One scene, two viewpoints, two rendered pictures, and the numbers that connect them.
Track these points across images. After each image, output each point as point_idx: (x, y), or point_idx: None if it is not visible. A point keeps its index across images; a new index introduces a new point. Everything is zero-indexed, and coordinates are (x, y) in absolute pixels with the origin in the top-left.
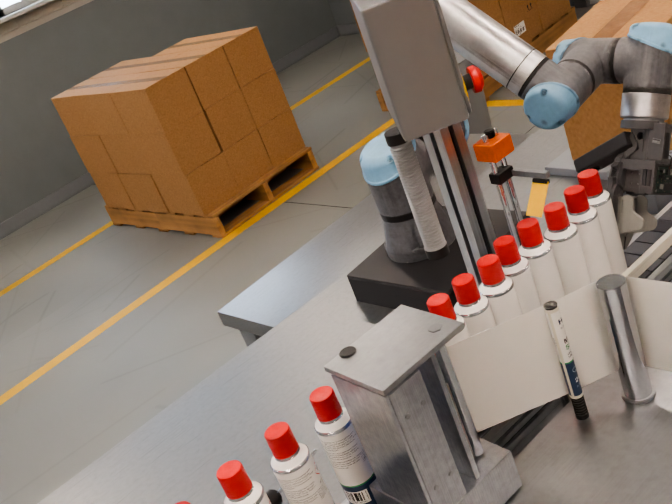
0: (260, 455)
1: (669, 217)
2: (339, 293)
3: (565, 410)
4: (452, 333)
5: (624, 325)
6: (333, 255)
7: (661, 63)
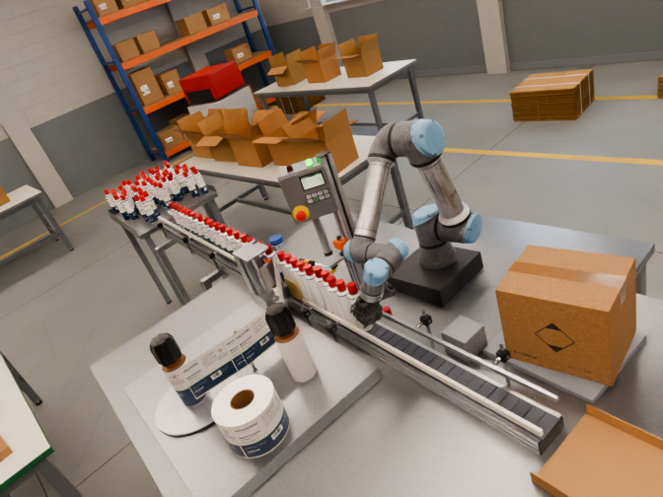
0: (339, 254)
1: (410, 345)
2: None
3: (296, 319)
4: (245, 260)
5: None
6: (483, 233)
7: (362, 280)
